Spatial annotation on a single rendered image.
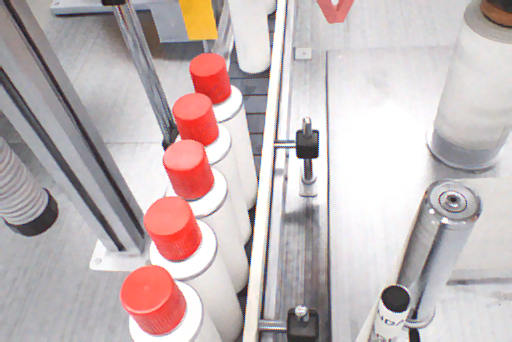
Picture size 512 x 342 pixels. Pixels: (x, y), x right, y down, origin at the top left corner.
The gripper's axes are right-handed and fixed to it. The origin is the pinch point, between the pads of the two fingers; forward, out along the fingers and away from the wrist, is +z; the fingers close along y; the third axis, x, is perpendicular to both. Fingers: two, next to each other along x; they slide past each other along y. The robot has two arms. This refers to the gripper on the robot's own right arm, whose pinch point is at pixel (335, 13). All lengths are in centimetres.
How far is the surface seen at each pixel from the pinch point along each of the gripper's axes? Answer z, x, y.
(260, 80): 19.8, 10.5, 14.9
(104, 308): 24.8, 27.9, -18.8
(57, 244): 24.5, 36.8, -10.3
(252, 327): 16.8, 8.6, -23.7
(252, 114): 20.0, 11.3, 7.8
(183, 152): -0.3, 11.9, -17.0
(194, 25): -0.3, 13.6, -0.5
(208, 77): -0.3, 11.1, -8.4
